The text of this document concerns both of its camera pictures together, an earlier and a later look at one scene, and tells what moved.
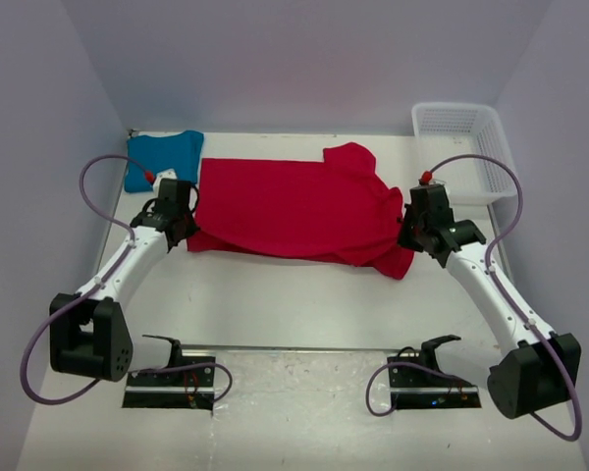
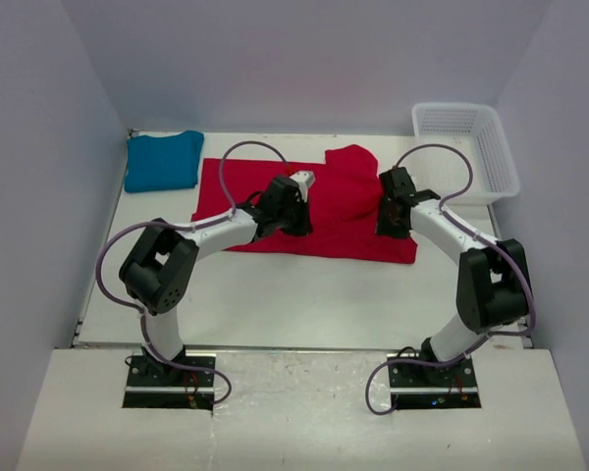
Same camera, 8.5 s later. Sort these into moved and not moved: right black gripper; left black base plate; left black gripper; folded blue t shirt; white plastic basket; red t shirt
Moved: left black gripper; right black gripper
Not moved: red t shirt; folded blue t shirt; left black base plate; white plastic basket
